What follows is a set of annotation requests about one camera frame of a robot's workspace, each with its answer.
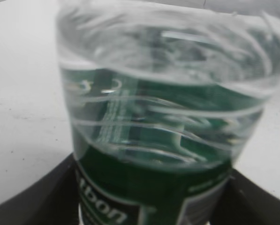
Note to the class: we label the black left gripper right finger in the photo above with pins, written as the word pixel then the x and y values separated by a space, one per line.
pixel 245 203

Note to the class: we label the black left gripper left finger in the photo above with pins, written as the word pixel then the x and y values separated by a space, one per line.
pixel 53 200

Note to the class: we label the clear Cestbon water bottle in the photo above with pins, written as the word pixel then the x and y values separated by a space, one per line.
pixel 162 97

